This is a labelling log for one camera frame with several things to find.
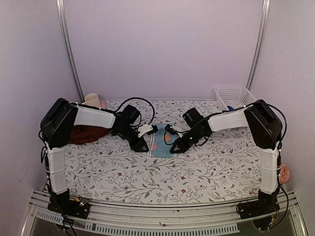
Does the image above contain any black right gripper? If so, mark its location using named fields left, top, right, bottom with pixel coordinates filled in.
left=171, top=128, right=206, bottom=153

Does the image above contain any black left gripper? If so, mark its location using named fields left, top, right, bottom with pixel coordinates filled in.
left=117, top=125, right=149, bottom=152

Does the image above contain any blue patterned towel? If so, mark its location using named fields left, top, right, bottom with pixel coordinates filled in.
left=148, top=123, right=179, bottom=158

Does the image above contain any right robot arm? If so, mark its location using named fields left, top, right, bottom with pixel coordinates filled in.
left=170, top=99, right=287, bottom=214

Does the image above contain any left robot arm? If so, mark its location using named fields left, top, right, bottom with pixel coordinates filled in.
left=38, top=98, right=149, bottom=213

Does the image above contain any pink saucer plate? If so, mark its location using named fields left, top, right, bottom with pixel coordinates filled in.
left=99, top=99, right=106, bottom=110

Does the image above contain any dark red towel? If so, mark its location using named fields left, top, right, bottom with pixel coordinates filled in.
left=68, top=125, right=111, bottom=145

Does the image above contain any cream ribbed mug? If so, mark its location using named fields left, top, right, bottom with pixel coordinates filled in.
left=82, top=93, right=101, bottom=107

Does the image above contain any white plastic basket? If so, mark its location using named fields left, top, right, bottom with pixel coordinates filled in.
left=213, top=86, right=257, bottom=110

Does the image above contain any pink object at right edge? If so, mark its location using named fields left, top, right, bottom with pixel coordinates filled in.
left=279, top=163, right=290, bottom=184

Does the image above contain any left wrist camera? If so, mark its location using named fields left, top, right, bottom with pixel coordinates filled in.
left=137, top=124, right=158, bottom=138

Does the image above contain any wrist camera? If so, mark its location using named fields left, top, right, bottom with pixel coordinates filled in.
left=137, top=124, right=158, bottom=138
left=164, top=124, right=184, bottom=137

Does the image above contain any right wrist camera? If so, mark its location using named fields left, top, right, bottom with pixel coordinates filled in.
left=164, top=124, right=184, bottom=137

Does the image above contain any front aluminium rail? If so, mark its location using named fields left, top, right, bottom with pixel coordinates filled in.
left=21, top=191, right=309, bottom=236

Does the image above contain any left aluminium frame post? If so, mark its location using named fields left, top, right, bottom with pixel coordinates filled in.
left=56, top=0, right=84, bottom=102

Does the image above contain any aluminium frame post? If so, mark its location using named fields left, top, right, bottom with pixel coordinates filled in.
left=56, top=0, right=84, bottom=102
left=246, top=0, right=271, bottom=90

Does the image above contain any right aluminium frame post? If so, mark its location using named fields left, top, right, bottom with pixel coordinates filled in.
left=246, top=0, right=271, bottom=90

